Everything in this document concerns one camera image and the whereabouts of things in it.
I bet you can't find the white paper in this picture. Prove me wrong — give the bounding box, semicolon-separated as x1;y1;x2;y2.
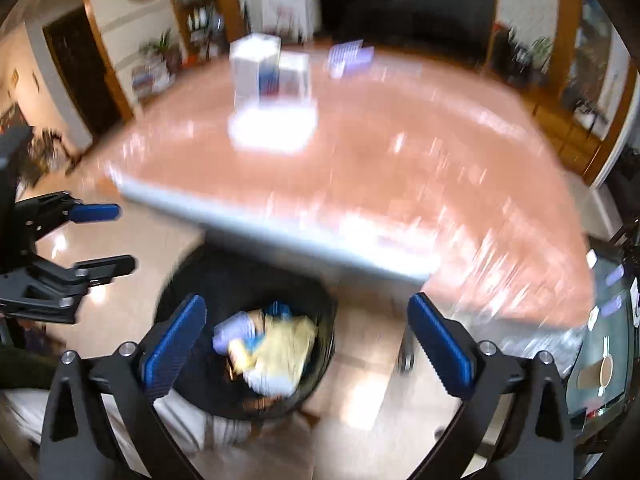
245;367;296;396

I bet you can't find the flat white box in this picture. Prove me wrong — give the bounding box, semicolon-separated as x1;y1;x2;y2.
227;102;318;153

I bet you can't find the brown paper cup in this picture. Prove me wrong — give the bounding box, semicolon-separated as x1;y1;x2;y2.
577;352;616;391

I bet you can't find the glass coffee table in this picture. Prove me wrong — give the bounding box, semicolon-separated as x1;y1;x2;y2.
570;240;640;456

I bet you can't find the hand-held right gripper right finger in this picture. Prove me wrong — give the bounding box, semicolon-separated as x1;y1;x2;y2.
406;292;576;480

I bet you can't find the blue white medicine box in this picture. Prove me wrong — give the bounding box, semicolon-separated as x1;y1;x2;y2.
230;34;281;106

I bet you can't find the dark wooden door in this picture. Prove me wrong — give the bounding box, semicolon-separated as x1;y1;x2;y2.
42;5;123;146

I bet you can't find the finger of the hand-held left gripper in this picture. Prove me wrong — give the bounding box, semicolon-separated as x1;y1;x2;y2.
15;191;122;241
0;255;137;324

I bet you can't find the purple blister pack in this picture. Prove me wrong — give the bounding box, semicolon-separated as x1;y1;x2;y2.
350;46;376;71
327;40;363;78

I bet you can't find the small leafy potted plant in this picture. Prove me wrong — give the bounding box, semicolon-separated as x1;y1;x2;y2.
527;35;556;86

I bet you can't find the green plant in dark pot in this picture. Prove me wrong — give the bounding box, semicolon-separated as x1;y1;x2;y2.
142;30;183;73

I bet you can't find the black flat television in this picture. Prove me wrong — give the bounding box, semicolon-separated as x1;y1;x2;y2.
315;0;498;56

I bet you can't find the giraffe picture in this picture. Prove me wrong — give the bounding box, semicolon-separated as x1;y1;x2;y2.
260;0;311;41

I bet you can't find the white carton box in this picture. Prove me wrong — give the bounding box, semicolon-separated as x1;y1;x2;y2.
277;52;312;105

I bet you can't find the yellow packet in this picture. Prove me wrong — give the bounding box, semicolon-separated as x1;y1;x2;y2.
227;312;318;376

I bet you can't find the purple lint roller grey handle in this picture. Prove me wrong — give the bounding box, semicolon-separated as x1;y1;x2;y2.
212;311;266;356

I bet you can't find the clear plastic table cover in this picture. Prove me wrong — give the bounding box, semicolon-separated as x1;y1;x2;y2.
107;45;596;331

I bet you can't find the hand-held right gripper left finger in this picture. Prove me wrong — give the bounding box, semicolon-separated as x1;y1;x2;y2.
39;294;208;480

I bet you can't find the black trash bin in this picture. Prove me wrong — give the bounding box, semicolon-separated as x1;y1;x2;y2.
152;245;338;421

